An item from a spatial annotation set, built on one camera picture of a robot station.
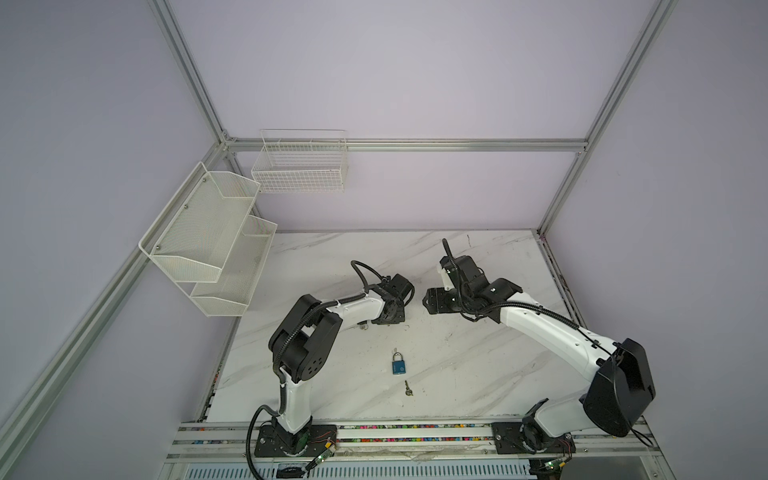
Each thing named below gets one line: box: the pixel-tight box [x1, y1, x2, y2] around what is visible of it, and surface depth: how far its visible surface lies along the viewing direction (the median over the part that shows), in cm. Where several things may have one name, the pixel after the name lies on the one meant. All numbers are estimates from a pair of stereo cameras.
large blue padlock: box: [392, 351, 407, 375], surface depth 88 cm
